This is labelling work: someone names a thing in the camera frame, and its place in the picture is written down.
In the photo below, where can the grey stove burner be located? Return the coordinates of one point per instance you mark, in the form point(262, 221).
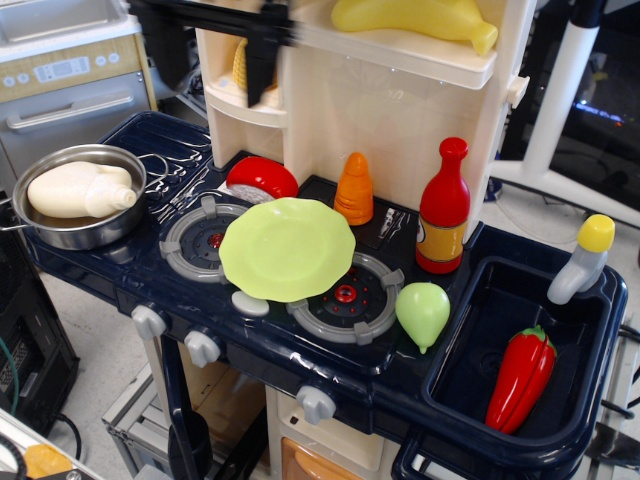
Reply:
point(192, 245)
point(357, 309)

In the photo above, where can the white stand leg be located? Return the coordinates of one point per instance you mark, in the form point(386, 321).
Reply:
point(534, 172)

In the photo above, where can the cream toy kitchen shelf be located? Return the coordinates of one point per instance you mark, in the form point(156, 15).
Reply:
point(391, 95)

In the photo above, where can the black computer case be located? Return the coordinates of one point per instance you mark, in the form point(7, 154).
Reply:
point(38, 363)

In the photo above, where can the orange toy carrot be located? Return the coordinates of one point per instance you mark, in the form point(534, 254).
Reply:
point(354, 195)

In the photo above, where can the grey oval stove button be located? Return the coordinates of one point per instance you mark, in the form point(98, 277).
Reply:
point(248, 305)

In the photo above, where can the navy toy kitchen counter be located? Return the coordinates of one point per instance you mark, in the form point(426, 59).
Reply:
point(476, 370)

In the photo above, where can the grey toy dishwasher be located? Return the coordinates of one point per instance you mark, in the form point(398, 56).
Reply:
point(67, 97)

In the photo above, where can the light green toy plate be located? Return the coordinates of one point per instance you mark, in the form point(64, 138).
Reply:
point(287, 250)

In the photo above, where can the right grey stove burner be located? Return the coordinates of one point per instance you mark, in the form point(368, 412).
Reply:
point(357, 309)

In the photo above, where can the steel toy pot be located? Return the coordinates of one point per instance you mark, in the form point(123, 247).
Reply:
point(86, 232)

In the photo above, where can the green toy pear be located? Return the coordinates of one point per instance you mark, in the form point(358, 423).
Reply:
point(423, 310)

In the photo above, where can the cream toy chicken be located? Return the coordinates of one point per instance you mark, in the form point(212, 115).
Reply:
point(82, 189)

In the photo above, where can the yellow toy corn cob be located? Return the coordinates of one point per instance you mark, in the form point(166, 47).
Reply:
point(239, 69)

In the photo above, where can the grey stove knob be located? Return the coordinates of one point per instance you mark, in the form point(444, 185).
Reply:
point(148, 323)
point(316, 404)
point(202, 349)

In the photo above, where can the left grey stove knob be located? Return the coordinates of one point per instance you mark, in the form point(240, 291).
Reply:
point(148, 323)

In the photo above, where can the yellow toy banana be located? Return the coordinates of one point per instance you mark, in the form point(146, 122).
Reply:
point(445, 20)

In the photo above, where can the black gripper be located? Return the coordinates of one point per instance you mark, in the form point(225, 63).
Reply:
point(171, 41)

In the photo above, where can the red toy chili pepper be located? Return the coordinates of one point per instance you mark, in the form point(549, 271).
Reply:
point(525, 371)

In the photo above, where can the red toy ketchup bottle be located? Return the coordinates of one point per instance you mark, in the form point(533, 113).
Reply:
point(444, 211)

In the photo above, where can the middle grey stove knob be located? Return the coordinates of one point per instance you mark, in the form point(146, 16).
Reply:
point(202, 349)

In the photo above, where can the grey yellow toy faucet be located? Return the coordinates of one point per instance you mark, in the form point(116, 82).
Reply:
point(583, 269)

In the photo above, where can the left grey stove burner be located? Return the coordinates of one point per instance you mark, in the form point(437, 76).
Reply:
point(192, 245)

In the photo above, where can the right grey stove knob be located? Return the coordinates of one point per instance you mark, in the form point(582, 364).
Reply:
point(316, 404)

